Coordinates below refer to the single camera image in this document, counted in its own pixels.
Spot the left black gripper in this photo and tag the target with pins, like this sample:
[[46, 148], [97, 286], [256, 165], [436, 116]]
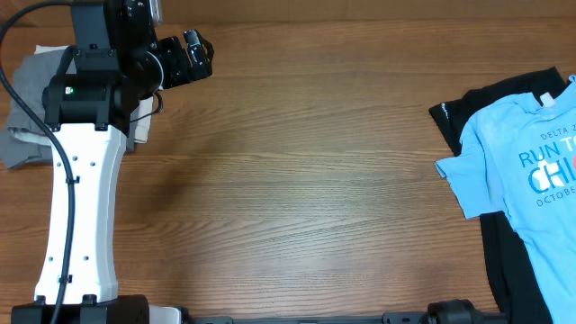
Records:
[[181, 74]]

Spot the grey shorts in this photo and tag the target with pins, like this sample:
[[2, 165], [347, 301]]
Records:
[[22, 141]]

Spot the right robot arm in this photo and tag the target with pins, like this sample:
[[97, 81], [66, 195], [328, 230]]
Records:
[[451, 312]]

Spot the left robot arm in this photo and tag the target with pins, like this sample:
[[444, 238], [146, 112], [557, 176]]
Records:
[[88, 106]]

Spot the folded beige shorts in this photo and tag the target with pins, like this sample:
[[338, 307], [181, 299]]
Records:
[[141, 121]]

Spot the light blue printed t-shirt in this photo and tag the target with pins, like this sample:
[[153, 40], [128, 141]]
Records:
[[518, 157]]

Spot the black garment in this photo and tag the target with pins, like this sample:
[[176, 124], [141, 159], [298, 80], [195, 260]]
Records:
[[510, 273]]

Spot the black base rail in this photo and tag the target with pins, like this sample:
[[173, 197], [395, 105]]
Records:
[[411, 317]]

